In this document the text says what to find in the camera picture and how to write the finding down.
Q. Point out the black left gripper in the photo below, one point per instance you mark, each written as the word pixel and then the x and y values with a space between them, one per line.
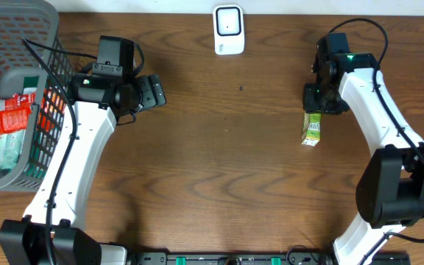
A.
pixel 154 93

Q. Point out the light green wet wipes pack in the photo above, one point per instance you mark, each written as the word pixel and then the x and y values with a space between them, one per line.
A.
pixel 11 146

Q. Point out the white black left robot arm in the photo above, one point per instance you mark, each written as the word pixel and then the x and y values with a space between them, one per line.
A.
pixel 52 230

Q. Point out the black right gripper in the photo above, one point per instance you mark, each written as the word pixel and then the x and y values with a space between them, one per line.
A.
pixel 310 105

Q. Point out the grey plastic shopping basket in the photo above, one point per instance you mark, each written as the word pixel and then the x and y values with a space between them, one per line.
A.
pixel 31 62

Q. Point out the red snack bag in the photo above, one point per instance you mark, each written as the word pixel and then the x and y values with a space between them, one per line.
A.
pixel 15 112

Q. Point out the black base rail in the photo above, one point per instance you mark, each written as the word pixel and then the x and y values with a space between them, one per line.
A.
pixel 161 258

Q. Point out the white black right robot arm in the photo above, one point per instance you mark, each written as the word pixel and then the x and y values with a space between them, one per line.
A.
pixel 390 193

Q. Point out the yellow green juice carton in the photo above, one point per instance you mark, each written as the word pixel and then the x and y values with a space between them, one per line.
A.
pixel 311 132

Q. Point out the white barcode scanner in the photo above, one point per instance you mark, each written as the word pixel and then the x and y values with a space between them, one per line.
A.
pixel 228 26

